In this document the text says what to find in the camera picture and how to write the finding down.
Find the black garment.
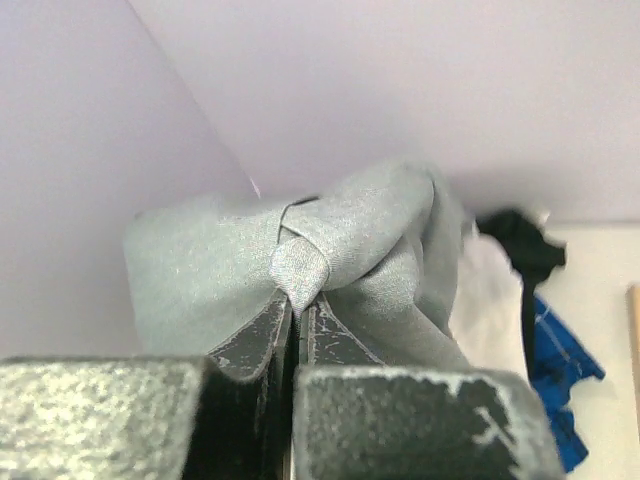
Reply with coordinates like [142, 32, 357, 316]
[477, 209, 566, 379]

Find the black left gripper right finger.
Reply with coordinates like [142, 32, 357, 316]
[292, 297, 565, 479]

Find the blue plaid shirt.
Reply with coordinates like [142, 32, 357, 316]
[531, 296, 606, 473]

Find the wooden clothes rack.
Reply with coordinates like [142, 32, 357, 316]
[626, 283, 639, 347]

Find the grey shirt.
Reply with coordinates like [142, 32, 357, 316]
[124, 159, 468, 369]

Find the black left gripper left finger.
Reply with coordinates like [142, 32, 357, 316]
[1, 292, 292, 479]

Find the white shirt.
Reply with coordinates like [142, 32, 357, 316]
[449, 227, 527, 378]

